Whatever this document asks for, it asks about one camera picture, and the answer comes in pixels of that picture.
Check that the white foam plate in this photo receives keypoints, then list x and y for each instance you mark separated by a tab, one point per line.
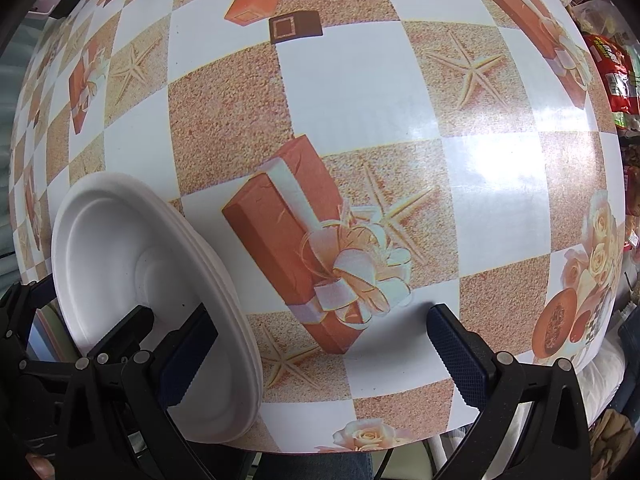
100	260
227	285

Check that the checkered printed tablecloth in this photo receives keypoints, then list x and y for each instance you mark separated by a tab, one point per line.
350	85

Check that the person's left hand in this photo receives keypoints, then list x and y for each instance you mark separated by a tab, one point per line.
40	466

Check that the person's leg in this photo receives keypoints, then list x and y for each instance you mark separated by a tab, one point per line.
310	469

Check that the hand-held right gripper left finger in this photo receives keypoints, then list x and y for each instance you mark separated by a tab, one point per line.
185	360

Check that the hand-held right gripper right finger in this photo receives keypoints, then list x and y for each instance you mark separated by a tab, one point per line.
457	360

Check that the white table leg tube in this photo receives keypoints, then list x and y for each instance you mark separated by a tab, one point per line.
440	445

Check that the brown fuzzy cloth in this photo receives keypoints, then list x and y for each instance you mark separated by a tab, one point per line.
612	440

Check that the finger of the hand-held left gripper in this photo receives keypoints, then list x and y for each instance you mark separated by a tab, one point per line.
125	330

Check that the clear snack bag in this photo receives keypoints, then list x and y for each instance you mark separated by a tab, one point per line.
600	17

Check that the red snack bag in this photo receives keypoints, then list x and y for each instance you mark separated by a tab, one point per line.
612	75

